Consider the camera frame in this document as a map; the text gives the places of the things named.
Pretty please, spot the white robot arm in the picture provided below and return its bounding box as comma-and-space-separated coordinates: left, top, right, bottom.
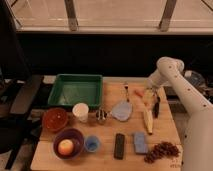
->
147, 57, 213, 171

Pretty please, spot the small metal cup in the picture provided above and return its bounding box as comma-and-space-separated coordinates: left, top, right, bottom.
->
96, 109, 107, 124

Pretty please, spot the white paper cup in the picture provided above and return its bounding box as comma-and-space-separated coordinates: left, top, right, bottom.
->
72, 103, 89, 122

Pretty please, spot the small blue cup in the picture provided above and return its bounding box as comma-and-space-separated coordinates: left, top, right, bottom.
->
84, 135, 100, 153

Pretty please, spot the light blue cloth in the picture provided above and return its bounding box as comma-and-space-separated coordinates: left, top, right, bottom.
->
110, 101, 132, 122

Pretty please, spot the grey bowl on side table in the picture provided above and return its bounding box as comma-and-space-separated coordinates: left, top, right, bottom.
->
184, 70, 205, 87

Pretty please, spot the blue sponge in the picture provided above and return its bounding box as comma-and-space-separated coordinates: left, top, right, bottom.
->
133, 132, 148, 154

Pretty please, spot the bunch of red grapes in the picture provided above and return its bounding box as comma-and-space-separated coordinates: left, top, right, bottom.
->
144, 142, 180, 163

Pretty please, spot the black remote control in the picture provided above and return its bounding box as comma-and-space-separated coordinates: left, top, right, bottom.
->
114, 133, 125, 160

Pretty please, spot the green plastic tray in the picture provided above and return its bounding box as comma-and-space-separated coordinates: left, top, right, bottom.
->
48, 74, 103, 109

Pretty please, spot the purple bowl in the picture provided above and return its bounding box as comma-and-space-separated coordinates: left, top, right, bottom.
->
53, 128, 84, 159

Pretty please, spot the red bowl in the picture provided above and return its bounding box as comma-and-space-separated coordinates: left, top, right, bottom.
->
42, 107, 68, 132

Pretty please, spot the yellow apple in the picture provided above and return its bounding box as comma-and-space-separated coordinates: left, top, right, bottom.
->
58, 139, 74, 155

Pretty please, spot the black office chair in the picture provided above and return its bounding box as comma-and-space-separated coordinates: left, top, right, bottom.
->
0, 75, 44, 170

